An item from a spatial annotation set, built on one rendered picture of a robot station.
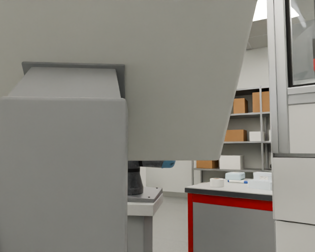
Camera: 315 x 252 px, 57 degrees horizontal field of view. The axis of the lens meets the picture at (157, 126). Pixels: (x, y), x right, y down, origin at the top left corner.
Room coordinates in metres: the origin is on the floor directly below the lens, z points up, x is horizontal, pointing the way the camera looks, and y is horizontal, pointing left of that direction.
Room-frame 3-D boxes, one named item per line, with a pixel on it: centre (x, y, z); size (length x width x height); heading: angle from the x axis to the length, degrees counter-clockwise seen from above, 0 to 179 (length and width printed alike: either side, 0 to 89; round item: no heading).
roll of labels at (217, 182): (1.55, -0.31, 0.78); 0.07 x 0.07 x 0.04
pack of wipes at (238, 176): (1.91, -0.51, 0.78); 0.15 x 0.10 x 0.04; 151
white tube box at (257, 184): (1.47, -0.53, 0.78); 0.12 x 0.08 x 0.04; 39
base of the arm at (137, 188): (1.20, 0.13, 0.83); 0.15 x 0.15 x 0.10
